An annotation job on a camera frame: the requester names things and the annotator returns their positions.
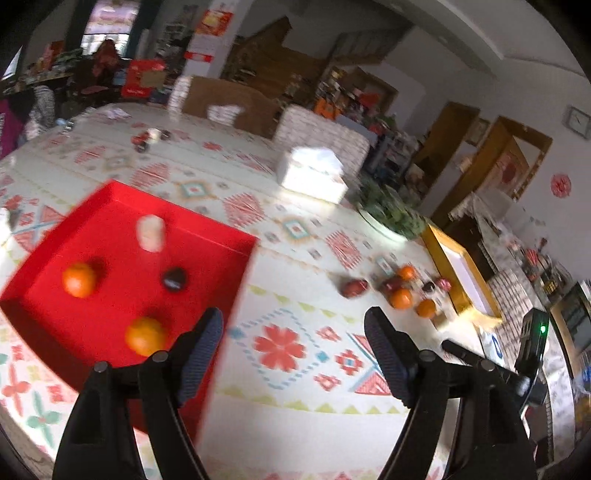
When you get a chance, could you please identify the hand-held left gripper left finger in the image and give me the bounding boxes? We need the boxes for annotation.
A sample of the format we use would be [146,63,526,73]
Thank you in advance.
[52,307,225,480]

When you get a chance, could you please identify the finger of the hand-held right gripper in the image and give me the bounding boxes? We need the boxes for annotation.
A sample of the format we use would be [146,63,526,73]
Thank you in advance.
[441,339,534,398]

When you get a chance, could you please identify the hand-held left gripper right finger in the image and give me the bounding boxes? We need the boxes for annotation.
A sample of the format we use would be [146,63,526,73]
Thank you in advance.
[364,307,539,480]

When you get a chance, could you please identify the red plastic tray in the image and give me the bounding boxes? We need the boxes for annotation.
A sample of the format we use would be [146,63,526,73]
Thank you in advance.
[0,181,258,439]

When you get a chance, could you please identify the pale pink fruit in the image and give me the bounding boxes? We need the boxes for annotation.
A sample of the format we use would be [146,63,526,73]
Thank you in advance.
[136,215,166,253]

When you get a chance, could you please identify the yellow flat box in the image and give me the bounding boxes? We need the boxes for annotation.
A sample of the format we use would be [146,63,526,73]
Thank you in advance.
[421,220,503,320]

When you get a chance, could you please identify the patterned tablecloth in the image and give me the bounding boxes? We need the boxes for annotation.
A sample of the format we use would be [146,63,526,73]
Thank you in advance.
[0,102,575,480]

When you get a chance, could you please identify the white plate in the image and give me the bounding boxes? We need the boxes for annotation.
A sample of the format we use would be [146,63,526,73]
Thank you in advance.
[359,208,409,241]

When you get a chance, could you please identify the leafy greens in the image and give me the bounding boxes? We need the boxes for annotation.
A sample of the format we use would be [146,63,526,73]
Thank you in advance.
[356,180,426,238]

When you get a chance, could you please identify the white tissue box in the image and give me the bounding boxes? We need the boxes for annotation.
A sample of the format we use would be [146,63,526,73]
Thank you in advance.
[276,146,349,204]

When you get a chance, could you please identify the red toy car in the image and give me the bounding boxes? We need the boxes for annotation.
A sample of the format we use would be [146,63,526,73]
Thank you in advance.
[130,128,172,153]

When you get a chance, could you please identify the white patterned chair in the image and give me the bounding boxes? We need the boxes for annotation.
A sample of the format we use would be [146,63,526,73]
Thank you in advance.
[272,104,371,172]

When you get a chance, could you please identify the brown cardboard box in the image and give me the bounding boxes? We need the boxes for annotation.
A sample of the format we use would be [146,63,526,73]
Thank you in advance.
[181,76,282,139]

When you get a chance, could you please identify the red gift box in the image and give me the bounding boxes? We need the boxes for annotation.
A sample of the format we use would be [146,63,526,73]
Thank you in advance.
[121,58,167,100]

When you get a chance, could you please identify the wall clock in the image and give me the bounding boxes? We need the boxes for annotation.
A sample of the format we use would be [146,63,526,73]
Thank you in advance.
[566,106,591,140]

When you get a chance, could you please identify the red wall poster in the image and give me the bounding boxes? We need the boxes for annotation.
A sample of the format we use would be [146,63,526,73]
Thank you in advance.
[184,8,234,63]

